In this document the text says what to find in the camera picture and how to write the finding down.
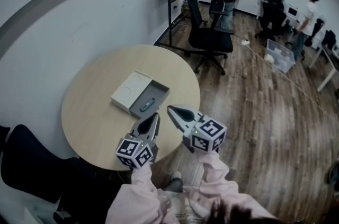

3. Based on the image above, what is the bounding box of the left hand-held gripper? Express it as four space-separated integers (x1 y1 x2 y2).
115 112 162 171

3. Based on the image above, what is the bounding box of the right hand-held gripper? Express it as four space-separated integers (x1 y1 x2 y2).
167 104 228 154

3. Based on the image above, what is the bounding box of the teal utility knife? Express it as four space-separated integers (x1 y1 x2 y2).
139 98 157 113

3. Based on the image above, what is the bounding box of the grey box tray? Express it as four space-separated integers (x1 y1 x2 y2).
128 79 171 120

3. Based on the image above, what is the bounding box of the white box sleeve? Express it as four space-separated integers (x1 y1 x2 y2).
110 69 154 115

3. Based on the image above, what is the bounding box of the person's right forearm pink sleeve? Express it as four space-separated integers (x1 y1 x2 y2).
197 151 240 209

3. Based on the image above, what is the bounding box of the person's left forearm pink sleeve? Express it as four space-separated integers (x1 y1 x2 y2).
105 165 166 224

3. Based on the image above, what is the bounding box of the person's grey shoe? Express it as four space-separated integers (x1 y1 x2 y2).
162 171 184 193

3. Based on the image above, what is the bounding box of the black mesh office chair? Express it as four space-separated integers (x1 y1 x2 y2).
184 0 235 76

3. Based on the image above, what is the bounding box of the person's pink top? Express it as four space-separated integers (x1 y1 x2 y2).
156 185 278 224

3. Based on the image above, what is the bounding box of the small cluttered side table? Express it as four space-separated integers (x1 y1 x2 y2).
170 0 191 23

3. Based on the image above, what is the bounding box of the black padded chair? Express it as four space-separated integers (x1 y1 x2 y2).
0 124 125 224

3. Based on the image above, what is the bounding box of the clear plastic storage bin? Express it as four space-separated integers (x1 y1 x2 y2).
264 38 296 74

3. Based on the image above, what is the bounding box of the white desk with computers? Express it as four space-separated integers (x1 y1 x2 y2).
256 0 305 33

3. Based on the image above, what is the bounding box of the black backpack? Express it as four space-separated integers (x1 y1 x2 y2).
321 29 337 51

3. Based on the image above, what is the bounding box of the black metal stand frame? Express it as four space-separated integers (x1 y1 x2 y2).
153 0 207 52

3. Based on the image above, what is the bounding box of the beige floor cable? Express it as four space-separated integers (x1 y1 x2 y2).
246 44 339 119

